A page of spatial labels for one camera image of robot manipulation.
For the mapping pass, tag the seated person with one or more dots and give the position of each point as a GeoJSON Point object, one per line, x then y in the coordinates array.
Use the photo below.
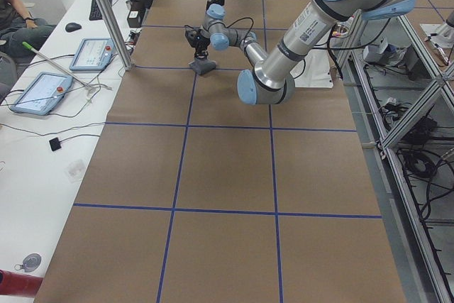
{"type": "Point", "coordinates": [18, 26]}

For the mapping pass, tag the pink and grey towel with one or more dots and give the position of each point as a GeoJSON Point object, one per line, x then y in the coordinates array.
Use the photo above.
{"type": "Point", "coordinates": [201, 67]}

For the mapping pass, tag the black computer mouse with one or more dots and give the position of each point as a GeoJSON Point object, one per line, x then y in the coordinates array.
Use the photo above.
{"type": "Point", "coordinates": [71, 27]}

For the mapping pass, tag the teach pendant tablet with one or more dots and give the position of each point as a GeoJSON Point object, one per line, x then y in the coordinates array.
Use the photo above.
{"type": "Point", "coordinates": [43, 94]}
{"type": "Point", "coordinates": [93, 55]}

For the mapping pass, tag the aluminium frame post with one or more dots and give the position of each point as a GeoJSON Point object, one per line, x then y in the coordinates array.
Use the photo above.
{"type": "Point", "coordinates": [115, 33]}

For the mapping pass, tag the near teach pendant tablet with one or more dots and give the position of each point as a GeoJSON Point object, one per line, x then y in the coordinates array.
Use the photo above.
{"type": "Point", "coordinates": [43, 94]}

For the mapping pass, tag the far teach pendant tablet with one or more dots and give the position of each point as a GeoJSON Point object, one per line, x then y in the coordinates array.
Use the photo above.
{"type": "Point", "coordinates": [93, 55]}

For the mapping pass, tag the round metal disc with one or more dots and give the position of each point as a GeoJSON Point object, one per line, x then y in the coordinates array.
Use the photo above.
{"type": "Point", "coordinates": [30, 263]}

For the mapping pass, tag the red cylinder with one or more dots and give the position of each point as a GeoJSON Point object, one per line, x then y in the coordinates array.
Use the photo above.
{"type": "Point", "coordinates": [19, 285]}

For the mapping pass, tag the white pedestal column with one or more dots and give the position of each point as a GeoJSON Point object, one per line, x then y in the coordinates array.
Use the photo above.
{"type": "Point", "coordinates": [313, 71]}

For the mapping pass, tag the aluminium side frame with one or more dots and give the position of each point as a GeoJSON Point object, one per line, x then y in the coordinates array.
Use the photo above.
{"type": "Point", "coordinates": [402, 79]}

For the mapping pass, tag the metal rod green tip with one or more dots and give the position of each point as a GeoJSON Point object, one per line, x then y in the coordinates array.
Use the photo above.
{"type": "Point", "coordinates": [56, 65]}

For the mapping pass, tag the small black square pad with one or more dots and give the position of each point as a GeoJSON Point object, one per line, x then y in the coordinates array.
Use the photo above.
{"type": "Point", "coordinates": [55, 144]}

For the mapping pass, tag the black box with label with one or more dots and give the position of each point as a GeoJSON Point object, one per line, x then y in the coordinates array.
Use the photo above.
{"type": "Point", "coordinates": [137, 14]}

